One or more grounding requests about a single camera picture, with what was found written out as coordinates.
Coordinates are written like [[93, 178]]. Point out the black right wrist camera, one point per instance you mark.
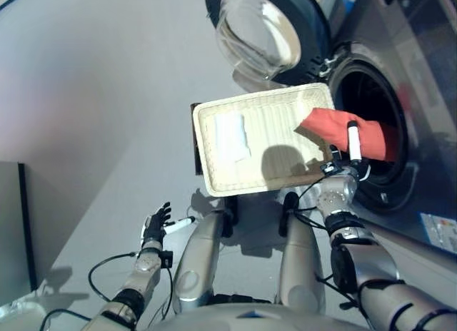
[[328, 168]]

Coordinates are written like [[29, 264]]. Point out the white round device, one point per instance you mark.
[[18, 313]]

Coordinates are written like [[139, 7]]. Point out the dark brown wooden stool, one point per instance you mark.
[[196, 156]]

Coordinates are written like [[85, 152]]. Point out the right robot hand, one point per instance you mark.
[[353, 142]]

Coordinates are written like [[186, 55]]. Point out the silver robot torso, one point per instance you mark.
[[250, 320]]

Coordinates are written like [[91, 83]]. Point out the robot leg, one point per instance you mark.
[[200, 245], [300, 259]]

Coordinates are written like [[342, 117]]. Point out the left robot leg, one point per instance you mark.
[[200, 245]]

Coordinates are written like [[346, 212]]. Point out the red cloth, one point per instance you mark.
[[328, 127]]

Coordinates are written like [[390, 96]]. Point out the round glass washing machine door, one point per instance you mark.
[[257, 31]]

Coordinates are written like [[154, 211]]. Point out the blue label sticker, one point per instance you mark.
[[439, 227]]

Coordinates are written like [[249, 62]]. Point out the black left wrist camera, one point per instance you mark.
[[166, 259]]

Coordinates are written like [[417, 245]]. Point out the grey washing machine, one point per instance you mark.
[[428, 95]]

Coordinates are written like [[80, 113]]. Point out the white cloth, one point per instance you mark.
[[230, 138]]

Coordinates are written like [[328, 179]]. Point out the grey panel with black edge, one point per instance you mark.
[[14, 220]]

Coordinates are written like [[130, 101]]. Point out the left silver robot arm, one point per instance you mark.
[[143, 277]]

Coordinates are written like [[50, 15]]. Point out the cream wicker basket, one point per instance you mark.
[[278, 160]]

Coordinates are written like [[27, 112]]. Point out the right robot leg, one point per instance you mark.
[[300, 259]]

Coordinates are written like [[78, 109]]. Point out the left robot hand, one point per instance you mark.
[[153, 231]]

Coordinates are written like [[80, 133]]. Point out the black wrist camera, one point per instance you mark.
[[328, 168], [166, 259]]

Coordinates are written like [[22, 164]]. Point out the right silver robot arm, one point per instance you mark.
[[371, 263]]

